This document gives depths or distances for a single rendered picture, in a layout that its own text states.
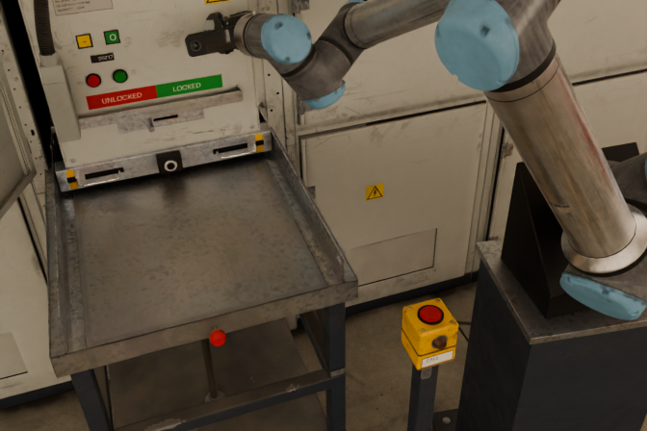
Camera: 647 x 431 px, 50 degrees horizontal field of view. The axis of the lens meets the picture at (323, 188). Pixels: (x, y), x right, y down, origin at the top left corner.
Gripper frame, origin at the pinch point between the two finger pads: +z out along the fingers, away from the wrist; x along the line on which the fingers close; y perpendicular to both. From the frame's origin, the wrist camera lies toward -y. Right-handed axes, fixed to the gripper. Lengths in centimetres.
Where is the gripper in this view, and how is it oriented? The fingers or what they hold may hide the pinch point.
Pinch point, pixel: (204, 31)
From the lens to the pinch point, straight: 165.1
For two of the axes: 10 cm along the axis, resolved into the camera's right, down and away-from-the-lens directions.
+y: 8.3, -3.4, 4.5
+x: -1.7, -9.1, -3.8
